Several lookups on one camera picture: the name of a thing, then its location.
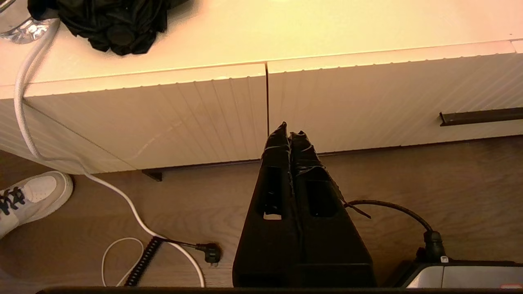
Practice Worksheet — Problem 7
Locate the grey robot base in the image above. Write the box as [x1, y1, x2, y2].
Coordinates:
[390, 255, 523, 289]

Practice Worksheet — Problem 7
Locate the black coiled cable with plug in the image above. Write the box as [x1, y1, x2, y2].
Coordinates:
[124, 236, 222, 287]

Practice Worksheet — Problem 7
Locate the black robot cable with connector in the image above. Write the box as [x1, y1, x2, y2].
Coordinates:
[344, 200, 447, 263]

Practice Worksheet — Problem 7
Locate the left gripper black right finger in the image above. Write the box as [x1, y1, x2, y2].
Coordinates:
[289, 131, 377, 287]

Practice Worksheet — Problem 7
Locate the white low cabinet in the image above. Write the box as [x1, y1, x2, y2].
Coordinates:
[0, 0, 523, 175]

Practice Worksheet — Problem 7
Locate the white sneaker with dark laces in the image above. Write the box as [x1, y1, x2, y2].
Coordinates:
[0, 171, 74, 239]

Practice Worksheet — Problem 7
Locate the thick white cable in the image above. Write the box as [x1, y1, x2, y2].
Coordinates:
[13, 20, 205, 287]

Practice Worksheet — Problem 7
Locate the thin white cable loop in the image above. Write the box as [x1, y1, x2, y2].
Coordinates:
[101, 238, 146, 287]

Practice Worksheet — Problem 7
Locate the white ribbed cabinet front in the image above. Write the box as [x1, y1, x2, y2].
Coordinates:
[24, 63, 268, 171]
[267, 41, 515, 155]

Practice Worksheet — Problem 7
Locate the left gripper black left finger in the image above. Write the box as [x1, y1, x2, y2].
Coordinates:
[232, 122, 304, 287]

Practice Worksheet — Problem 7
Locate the clear glass vessel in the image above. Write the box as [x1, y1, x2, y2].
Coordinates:
[0, 0, 51, 45]

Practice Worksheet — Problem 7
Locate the black cloth pile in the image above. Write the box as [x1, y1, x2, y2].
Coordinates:
[27, 0, 192, 57]

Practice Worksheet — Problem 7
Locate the white pull-out drawer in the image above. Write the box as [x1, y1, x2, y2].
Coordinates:
[439, 39, 523, 147]

